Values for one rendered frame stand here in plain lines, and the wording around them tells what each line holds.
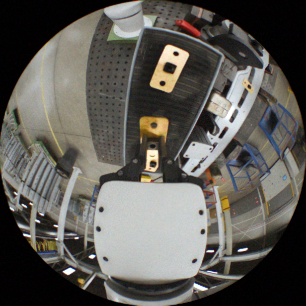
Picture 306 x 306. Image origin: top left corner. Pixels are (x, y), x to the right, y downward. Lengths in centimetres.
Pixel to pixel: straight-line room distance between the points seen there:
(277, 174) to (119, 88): 840
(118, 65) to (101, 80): 15
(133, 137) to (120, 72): 51
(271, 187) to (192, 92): 824
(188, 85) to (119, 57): 55
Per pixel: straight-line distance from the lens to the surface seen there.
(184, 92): 18
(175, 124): 20
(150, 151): 17
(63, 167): 249
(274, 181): 826
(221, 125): 48
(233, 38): 24
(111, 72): 69
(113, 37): 64
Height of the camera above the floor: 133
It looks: 43 degrees down
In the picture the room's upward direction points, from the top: 178 degrees counter-clockwise
